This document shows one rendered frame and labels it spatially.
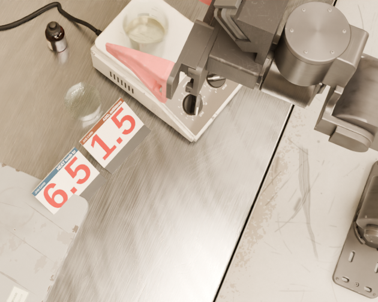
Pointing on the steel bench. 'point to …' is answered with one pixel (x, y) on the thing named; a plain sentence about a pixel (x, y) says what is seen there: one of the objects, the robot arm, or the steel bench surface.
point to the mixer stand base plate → (25, 235)
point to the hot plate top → (112, 31)
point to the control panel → (193, 124)
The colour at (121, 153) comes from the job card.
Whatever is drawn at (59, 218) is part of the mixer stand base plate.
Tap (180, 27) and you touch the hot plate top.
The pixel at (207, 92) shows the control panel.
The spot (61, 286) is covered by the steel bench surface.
